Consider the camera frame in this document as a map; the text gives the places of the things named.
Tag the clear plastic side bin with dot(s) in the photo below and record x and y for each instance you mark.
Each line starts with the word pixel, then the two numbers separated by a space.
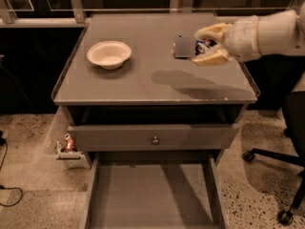
pixel 55 141

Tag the blue pepsi can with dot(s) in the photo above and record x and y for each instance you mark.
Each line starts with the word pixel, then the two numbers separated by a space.
pixel 189 47

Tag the black office chair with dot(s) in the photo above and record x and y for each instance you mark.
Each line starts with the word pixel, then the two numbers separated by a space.
pixel 293 110

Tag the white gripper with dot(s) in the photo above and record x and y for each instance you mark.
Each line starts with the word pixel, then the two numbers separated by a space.
pixel 244 38

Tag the grey drawer cabinet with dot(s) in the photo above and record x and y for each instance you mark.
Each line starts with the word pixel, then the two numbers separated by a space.
pixel 152 87

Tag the white paper bowl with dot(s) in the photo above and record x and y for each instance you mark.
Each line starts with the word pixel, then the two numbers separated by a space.
pixel 109 55

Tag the round metal drawer knob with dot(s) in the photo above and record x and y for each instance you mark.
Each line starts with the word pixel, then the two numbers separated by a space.
pixel 155 141

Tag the open grey middle drawer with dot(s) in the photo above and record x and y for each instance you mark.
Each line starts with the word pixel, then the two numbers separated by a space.
pixel 154 190

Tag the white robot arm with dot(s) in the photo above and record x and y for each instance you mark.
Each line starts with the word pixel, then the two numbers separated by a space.
pixel 279 33

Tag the grey top drawer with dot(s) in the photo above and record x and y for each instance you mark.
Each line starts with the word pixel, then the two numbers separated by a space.
pixel 103 138

